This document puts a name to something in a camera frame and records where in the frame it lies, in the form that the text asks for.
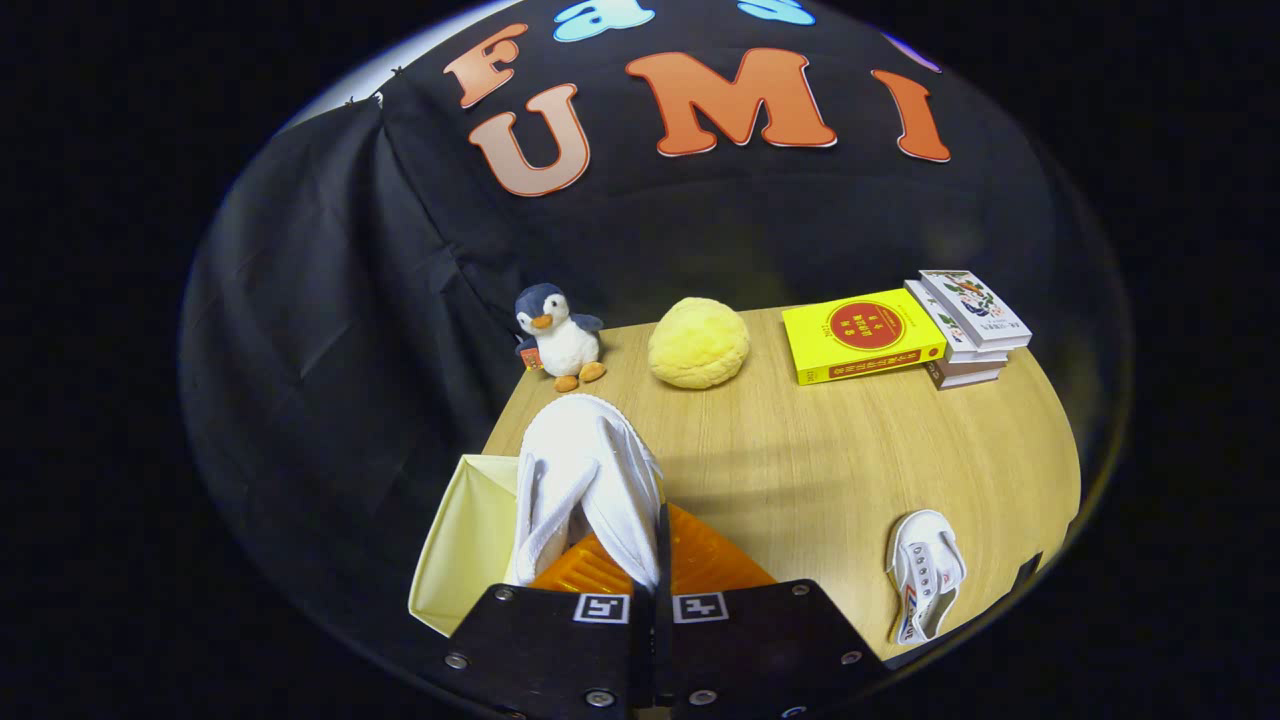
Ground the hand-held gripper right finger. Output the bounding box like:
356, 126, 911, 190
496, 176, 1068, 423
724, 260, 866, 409
655, 503, 891, 720

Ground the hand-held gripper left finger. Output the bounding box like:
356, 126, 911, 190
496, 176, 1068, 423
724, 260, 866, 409
418, 533, 656, 720

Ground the beige fabric storage box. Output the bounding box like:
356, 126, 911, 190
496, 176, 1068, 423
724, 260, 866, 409
408, 453, 523, 638

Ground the white canvas shoe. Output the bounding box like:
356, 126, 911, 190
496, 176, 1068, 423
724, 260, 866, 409
887, 510, 968, 646
513, 393, 668, 593

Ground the penguin plush toy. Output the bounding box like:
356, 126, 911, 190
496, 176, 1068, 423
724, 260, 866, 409
513, 283, 608, 393

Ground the yellow round plush toy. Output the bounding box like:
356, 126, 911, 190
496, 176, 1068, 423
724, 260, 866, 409
648, 297, 751, 390

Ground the yellow book with red circle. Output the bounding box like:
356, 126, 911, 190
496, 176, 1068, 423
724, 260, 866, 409
782, 288, 948, 386

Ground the dark brown book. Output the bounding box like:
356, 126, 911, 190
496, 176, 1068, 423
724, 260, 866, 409
925, 355, 1006, 391

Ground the plain white book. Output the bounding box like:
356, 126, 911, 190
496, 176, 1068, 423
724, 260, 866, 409
903, 280, 1011, 366

